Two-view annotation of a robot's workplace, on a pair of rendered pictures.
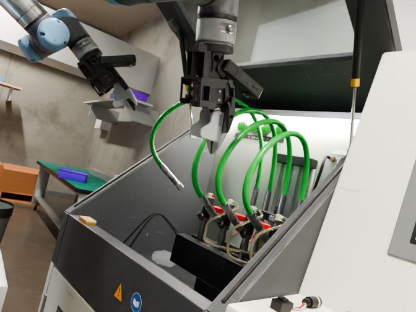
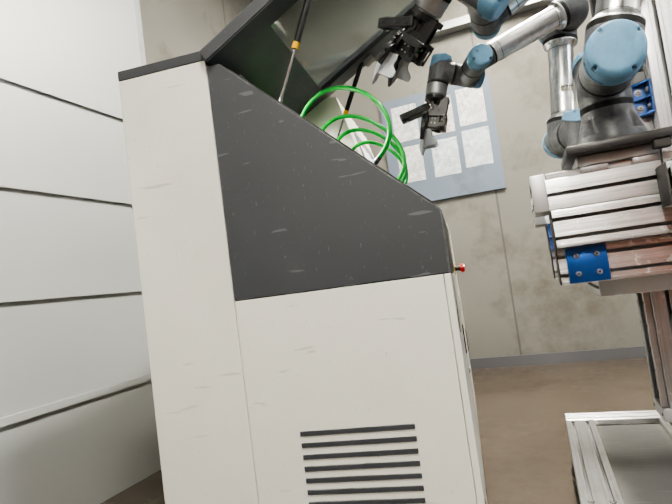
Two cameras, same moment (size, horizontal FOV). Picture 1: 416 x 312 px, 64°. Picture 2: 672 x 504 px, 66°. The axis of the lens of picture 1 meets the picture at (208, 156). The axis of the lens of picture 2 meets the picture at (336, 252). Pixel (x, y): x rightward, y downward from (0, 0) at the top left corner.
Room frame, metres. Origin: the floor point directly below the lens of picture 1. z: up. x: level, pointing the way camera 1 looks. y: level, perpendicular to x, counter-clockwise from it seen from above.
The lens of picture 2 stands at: (2.00, 1.31, 0.80)
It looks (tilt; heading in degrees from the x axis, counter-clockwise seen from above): 4 degrees up; 236
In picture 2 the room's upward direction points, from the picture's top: 8 degrees counter-clockwise
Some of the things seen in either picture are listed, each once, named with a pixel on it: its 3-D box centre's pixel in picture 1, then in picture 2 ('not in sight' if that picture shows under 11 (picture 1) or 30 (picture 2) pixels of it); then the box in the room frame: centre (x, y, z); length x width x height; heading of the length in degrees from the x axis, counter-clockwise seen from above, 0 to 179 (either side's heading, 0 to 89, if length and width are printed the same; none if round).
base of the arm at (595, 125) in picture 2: not in sight; (609, 126); (0.74, 0.67, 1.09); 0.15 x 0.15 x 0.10
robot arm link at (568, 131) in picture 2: not in sight; (582, 127); (0.33, 0.38, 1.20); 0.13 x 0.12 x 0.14; 57
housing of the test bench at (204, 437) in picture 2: not in sight; (276, 305); (1.03, -0.61, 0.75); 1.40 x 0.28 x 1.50; 43
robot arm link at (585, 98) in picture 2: not in sight; (601, 77); (0.74, 0.68, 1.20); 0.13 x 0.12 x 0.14; 37
